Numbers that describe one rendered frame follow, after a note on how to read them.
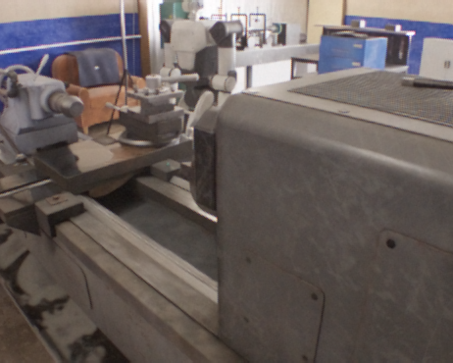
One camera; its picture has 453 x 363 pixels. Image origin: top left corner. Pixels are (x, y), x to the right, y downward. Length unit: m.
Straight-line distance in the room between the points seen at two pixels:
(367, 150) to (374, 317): 0.22
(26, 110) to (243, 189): 1.39
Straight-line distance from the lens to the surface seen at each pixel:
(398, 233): 0.49
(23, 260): 2.04
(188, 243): 1.37
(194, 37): 2.22
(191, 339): 0.89
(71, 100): 1.66
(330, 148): 0.50
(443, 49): 7.62
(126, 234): 1.22
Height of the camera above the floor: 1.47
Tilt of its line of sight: 24 degrees down
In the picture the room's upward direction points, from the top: straight up
